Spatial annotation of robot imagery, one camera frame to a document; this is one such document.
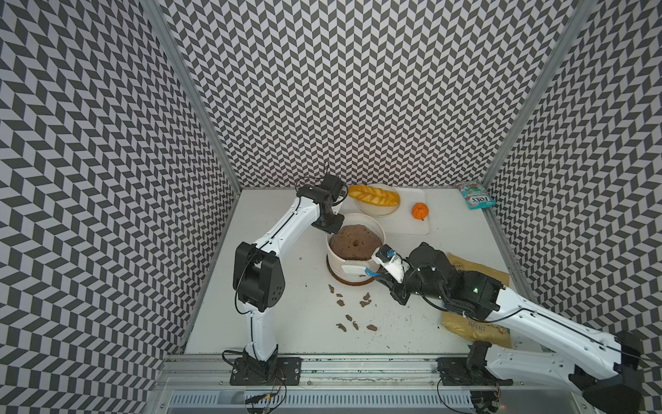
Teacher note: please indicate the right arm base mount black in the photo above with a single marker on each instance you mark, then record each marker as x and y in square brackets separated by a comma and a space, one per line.
[470, 370]

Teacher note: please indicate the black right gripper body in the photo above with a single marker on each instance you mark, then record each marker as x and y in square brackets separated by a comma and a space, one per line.
[411, 282]

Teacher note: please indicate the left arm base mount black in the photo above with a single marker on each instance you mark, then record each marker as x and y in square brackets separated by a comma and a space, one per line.
[248, 371]

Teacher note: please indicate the white blue scrub brush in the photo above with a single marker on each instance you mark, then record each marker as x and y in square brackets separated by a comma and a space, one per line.
[357, 271]

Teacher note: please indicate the metal base rail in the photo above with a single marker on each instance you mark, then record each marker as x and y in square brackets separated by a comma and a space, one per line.
[323, 383]

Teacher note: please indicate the white round plate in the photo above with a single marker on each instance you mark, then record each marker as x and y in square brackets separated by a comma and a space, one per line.
[375, 210]

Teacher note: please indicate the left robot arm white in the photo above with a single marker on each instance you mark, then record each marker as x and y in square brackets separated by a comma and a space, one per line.
[258, 277]

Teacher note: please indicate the yellow chips bag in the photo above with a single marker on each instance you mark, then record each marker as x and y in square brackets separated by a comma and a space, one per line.
[471, 330]

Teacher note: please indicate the teal snack packet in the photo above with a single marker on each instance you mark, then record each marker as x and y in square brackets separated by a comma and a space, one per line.
[475, 195]

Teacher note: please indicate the aluminium corner post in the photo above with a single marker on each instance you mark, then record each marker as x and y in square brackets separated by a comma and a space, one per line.
[161, 30]
[569, 34]

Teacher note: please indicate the aluminium corner post right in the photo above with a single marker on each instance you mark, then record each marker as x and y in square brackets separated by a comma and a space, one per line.
[569, 34]

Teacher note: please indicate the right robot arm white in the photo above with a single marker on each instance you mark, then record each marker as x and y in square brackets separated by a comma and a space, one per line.
[603, 368]

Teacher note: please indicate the small orange pumpkin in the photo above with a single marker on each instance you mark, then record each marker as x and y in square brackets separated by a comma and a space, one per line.
[420, 211]

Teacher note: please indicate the golden bread loaf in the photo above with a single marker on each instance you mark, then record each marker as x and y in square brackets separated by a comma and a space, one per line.
[372, 195]

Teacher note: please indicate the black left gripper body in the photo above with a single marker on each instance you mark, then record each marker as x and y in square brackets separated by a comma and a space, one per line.
[329, 221]

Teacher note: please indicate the white ceramic pot with mud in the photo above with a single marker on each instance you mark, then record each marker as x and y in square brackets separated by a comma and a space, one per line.
[360, 236]

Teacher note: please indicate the aluminium corner post left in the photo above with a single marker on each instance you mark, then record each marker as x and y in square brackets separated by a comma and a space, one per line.
[161, 30]

